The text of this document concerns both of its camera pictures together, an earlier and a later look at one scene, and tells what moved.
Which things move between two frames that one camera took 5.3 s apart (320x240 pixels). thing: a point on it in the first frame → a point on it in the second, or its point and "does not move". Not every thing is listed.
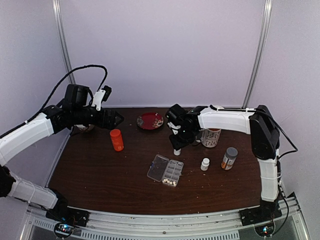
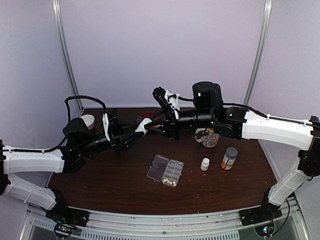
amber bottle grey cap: [229, 158] does not move
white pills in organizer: [167, 180] does not move
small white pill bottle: [205, 164] does not move
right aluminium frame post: [256, 64] does not move
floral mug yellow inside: [210, 137] does not move
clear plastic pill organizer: [166, 171] does not move
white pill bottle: [177, 152] → [141, 128]
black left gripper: [110, 124] → [114, 132]
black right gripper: [177, 144] → [171, 130]
